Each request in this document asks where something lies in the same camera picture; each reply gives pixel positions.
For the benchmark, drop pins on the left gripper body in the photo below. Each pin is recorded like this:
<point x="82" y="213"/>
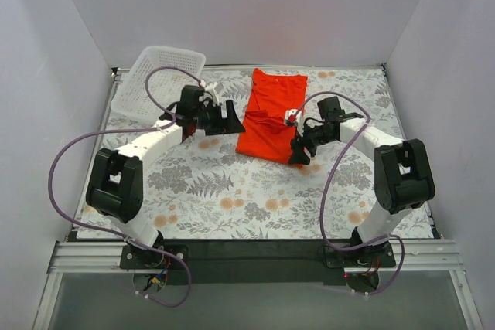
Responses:
<point x="223" y="120"/>

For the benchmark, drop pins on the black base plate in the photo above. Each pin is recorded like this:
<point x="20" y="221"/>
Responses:
<point x="255" y="261"/>

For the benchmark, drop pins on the white plastic basket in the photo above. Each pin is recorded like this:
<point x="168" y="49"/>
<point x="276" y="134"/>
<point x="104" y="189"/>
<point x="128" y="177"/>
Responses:
<point x="155" y="81"/>

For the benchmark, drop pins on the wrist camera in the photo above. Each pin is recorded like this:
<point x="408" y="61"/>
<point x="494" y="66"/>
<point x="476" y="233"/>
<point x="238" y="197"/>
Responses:
<point x="212" y="90"/>
<point x="294" y="118"/>

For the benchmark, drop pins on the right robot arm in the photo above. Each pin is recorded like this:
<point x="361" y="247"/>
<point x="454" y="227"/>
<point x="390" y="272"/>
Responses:
<point x="403" y="178"/>

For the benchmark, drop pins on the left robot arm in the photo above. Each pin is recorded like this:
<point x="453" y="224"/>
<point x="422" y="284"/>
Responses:
<point x="116" y="185"/>

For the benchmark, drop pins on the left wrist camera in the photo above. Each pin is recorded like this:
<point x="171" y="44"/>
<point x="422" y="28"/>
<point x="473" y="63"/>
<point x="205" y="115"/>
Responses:
<point x="212" y="90"/>

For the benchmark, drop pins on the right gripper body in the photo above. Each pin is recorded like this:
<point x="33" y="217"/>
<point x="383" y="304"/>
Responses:
<point x="305" y="145"/>

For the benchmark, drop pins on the floral patterned table mat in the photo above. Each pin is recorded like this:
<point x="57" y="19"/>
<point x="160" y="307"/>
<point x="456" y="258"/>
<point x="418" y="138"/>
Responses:
<point x="204" y="189"/>

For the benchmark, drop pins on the orange t shirt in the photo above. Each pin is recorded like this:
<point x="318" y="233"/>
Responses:
<point x="266" y="136"/>

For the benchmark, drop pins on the aluminium table frame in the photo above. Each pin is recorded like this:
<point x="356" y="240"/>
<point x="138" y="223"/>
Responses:
<point x="426" y="289"/>

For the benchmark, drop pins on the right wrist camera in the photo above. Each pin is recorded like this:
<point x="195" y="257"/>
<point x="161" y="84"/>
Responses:
<point x="294" y="118"/>

